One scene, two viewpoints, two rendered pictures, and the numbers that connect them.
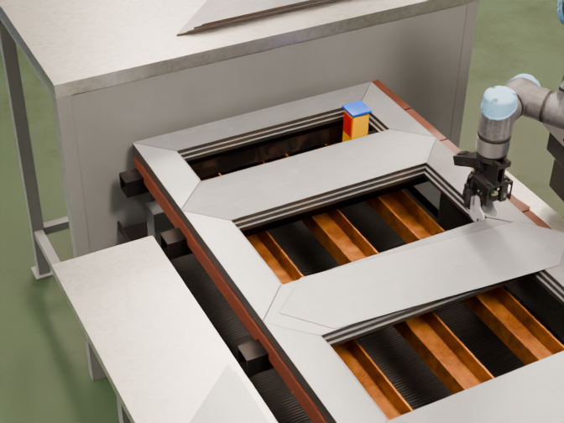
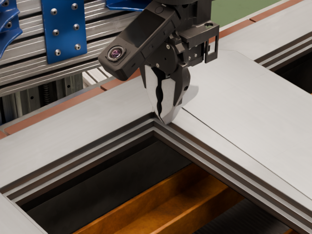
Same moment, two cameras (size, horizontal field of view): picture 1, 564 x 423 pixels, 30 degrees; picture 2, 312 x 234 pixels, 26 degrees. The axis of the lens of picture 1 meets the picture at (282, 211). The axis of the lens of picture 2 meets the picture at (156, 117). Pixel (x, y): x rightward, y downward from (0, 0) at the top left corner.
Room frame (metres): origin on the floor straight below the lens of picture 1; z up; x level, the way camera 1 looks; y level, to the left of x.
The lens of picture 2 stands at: (2.23, 0.30, 1.41)
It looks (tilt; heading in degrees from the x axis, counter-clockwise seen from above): 35 degrees down; 256
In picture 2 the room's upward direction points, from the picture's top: straight up
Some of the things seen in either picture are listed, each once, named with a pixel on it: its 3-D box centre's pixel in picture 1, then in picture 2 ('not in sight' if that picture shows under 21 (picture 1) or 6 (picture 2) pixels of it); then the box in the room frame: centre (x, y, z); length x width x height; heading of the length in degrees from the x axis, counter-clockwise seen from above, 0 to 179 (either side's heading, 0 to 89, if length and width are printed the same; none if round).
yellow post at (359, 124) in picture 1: (354, 141); not in sight; (2.47, -0.20, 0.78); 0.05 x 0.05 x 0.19; 28
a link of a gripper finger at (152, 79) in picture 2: (488, 208); (167, 87); (2.02, -0.49, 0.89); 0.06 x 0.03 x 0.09; 28
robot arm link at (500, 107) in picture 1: (498, 113); not in sight; (2.02, -0.48, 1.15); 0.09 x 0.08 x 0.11; 146
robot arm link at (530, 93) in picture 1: (524, 98); not in sight; (2.09, -0.55, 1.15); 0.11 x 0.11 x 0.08; 56
